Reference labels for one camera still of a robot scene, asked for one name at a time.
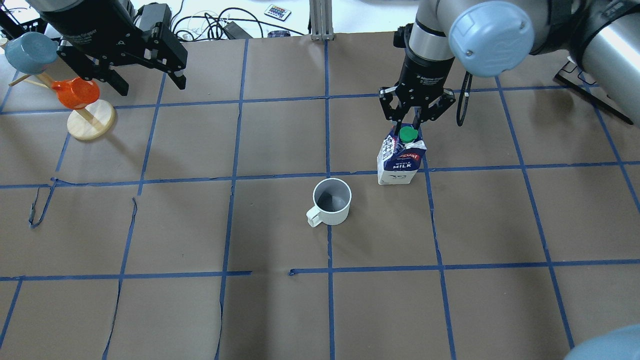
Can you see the wooden mug tree stand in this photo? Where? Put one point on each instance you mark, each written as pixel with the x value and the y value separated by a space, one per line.
pixel 86 124

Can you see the blue mug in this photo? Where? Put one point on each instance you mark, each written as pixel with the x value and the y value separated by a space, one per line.
pixel 31 53

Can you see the aluminium frame post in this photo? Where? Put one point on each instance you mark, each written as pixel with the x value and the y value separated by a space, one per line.
pixel 321 20

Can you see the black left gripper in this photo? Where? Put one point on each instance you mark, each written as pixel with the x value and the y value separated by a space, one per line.
pixel 86 21

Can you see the blue white milk carton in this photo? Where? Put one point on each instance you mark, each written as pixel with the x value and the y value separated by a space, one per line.
pixel 400 156

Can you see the black power adapter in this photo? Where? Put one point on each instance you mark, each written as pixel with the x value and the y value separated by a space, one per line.
pixel 149 15

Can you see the black wire rack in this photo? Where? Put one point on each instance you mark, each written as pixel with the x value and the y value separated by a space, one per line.
pixel 577 80

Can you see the small remote control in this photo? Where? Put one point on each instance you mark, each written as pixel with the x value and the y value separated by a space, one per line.
pixel 277 12

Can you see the white HOME mug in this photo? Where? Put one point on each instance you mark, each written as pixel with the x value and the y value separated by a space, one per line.
pixel 331 198

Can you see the orange mug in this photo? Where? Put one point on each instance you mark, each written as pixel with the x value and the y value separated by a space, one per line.
pixel 76 93

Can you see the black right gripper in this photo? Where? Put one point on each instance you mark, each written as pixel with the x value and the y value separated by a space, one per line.
pixel 424 74

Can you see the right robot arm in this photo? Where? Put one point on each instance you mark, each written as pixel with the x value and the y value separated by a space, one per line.
pixel 489 37

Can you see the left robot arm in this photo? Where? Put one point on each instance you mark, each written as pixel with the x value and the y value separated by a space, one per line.
pixel 99 35

